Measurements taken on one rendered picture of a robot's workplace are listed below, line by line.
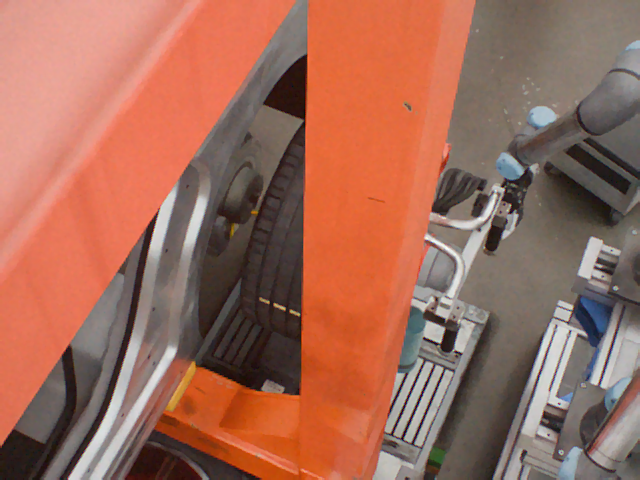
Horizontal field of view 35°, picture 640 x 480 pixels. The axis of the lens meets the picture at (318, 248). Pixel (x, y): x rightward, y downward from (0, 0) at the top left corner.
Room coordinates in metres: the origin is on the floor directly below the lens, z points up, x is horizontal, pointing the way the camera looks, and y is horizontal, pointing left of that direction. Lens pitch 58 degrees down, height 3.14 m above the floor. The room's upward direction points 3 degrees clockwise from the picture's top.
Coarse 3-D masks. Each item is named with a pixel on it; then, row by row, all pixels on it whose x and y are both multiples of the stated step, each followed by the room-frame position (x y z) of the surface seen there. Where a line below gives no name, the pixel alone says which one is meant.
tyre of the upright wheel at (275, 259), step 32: (288, 160) 1.46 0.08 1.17; (288, 192) 1.39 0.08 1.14; (256, 224) 1.33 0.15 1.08; (288, 224) 1.32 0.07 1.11; (256, 256) 1.27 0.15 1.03; (288, 256) 1.26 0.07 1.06; (256, 288) 1.23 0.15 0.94; (288, 288) 1.21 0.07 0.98; (256, 320) 1.22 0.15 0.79; (288, 320) 1.19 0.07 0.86
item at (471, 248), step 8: (496, 208) 1.49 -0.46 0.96; (488, 224) 1.43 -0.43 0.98; (472, 232) 1.40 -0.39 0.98; (480, 232) 1.40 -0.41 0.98; (472, 240) 1.38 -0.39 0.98; (480, 240) 1.38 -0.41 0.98; (464, 248) 1.35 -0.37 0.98; (472, 248) 1.35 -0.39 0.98; (464, 256) 1.33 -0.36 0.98; (472, 256) 1.33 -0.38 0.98; (456, 296) 1.21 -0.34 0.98; (440, 312) 1.17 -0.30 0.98; (448, 312) 1.17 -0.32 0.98; (440, 320) 1.15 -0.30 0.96
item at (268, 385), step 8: (264, 368) 1.25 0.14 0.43; (240, 376) 1.25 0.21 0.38; (248, 376) 1.25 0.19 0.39; (256, 376) 1.25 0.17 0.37; (264, 376) 1.23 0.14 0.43; (272, 376) 1.23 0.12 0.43; (280, 376) 1.23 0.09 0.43; (248, 384) 1.22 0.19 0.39; (256, 384) 1.20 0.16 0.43; (264, 384) 1.20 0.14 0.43; (272, 384) 1.20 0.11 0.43; (280, 384) 1.21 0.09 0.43; (288, 384) 1.21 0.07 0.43; (296, 384) 1.21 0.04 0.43; (272, 392) 1.18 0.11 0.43; (280, 392) 1.18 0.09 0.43; (288, 392) 1.18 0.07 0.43; (296, 392) 1.21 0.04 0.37
